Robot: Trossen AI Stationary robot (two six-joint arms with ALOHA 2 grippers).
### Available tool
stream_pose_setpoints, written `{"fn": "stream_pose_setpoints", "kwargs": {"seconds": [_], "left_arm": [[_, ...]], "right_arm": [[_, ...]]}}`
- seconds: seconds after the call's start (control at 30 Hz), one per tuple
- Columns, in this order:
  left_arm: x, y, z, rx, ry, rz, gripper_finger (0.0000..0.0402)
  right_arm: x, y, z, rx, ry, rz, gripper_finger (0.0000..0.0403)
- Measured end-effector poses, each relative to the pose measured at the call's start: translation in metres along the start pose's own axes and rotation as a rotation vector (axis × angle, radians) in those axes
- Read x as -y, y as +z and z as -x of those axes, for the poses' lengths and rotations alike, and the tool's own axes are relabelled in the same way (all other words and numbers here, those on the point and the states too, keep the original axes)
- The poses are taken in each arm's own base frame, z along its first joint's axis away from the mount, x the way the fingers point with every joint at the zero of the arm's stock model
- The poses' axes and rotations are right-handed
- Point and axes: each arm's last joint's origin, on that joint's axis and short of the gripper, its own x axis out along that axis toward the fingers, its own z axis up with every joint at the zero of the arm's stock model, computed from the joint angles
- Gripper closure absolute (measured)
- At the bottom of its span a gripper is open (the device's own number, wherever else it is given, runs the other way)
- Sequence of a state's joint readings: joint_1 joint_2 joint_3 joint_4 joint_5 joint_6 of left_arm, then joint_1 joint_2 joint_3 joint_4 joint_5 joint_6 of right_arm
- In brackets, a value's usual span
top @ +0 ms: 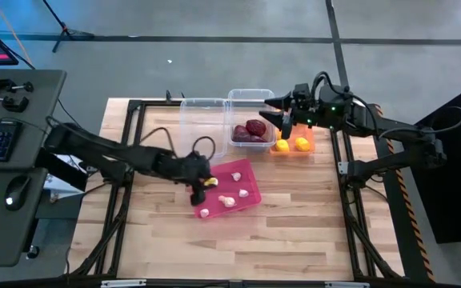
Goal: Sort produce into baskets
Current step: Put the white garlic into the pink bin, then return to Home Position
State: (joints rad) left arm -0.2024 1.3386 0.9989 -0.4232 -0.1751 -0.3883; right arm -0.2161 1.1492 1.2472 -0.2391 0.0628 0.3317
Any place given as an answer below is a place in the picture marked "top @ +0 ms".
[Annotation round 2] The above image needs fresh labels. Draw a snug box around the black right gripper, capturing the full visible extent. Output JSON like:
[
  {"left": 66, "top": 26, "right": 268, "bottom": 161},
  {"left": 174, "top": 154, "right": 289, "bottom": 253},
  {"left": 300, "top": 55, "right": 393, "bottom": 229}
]
[{"left": 259, "top": 82, "right": 355, "bottom": 141}]

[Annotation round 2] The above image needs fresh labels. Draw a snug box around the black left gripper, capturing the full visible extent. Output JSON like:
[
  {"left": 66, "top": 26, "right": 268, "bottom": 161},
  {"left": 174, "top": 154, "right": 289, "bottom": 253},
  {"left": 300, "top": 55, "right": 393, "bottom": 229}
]
[{"left": 172, "top": 153, "right": 218, "bottom": 208}]

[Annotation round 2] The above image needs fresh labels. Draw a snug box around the clear plastic bin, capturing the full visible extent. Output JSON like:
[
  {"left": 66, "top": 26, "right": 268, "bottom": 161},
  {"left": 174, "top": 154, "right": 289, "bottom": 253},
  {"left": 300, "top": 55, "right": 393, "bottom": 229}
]
[
  {"left": 226, "top": 88, "right": 277, "bottom": 152},
  {"left": 178, "top": 97, "right": 229, "bottom": 160}
]

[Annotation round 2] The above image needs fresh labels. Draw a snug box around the orange plastic bin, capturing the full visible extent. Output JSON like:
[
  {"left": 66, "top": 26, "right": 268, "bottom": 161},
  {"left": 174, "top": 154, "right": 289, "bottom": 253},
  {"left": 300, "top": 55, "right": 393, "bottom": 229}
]
[{"left": 269, "top": 121, "right": 317, "bottom": 156}]

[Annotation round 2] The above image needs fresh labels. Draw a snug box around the pink plastic bin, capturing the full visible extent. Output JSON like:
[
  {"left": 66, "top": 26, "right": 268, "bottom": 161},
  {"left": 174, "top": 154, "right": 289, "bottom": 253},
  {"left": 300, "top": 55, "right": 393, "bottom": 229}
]
[{"left": 191, "top": 158, "right": 263, "bottom": 220}]

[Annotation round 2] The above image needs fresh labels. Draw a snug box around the yellow black hazard strip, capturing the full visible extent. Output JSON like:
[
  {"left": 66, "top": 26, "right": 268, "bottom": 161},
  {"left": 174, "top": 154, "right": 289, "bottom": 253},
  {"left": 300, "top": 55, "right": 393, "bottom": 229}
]
[{"left": 374, "top": 102, "right": 436, "bottom": 283}]

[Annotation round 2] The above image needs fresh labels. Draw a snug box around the black computer mouse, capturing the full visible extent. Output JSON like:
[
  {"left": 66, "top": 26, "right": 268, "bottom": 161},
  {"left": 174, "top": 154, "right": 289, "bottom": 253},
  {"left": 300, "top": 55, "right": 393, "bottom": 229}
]
[{"left": 4, "top": 174, "right": 32, "bottom": 212}]

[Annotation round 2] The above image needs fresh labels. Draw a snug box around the black floor mat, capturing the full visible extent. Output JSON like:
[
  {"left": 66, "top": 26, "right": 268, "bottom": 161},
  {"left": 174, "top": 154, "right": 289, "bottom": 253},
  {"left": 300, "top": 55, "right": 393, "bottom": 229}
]
[{"left": 411, "top": 77, "right": 461, "bottom": 245}]

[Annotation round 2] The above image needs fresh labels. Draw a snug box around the grey desk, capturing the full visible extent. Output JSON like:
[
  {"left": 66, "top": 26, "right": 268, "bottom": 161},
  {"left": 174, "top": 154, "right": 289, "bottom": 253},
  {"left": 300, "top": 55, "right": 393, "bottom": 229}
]
[{"left": 0, "top": 68, "right": 68, "bottom": 268}]

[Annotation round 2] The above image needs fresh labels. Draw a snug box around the black tripod stand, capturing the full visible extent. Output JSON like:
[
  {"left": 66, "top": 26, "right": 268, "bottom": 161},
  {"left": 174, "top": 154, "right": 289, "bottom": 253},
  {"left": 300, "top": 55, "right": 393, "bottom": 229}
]
[{"left": 40, "top": 0, "right": 96, "bottom": 54}]

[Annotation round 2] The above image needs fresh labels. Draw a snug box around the black clamp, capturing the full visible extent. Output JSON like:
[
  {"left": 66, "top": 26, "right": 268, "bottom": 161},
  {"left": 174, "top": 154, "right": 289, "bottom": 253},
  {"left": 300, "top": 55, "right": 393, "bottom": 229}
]
[
  {"left": 0, "top": 78, "right": 35, "bottom": 94},
  {"left": 0, "top": 91, "right": 30, "bottom": 114}
]

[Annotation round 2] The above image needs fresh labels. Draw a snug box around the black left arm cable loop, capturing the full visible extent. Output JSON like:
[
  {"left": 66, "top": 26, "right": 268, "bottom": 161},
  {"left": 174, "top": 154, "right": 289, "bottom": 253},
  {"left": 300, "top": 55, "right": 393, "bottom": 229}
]
[{"left": 191, "top": 135, "right": 217, "bottom": 162}]

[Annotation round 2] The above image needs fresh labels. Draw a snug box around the black aluminium table frame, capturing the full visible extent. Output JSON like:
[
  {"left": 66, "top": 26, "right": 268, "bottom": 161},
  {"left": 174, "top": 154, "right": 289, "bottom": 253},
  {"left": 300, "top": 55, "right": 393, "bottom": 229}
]
[{"left": 64, "top": 97, "right": 406, "bottom": 282}]

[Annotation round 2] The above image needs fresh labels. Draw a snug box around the silver frame bracket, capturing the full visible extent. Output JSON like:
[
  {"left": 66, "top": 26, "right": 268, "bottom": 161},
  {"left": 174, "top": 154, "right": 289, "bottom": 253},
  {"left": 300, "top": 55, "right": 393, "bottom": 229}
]
[
  {"left": 100, "top": 278, "right": 148, "bottom": 288},
  {"left": 324, "top": 281, "right": 371, "bottom": 288}
]

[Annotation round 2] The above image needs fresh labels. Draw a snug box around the yellow cord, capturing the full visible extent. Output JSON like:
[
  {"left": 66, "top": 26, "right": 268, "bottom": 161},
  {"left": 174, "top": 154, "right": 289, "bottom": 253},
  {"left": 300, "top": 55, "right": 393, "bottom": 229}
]
[{"left": 0, "top": 0, "right": 36, "bottom": 70}]

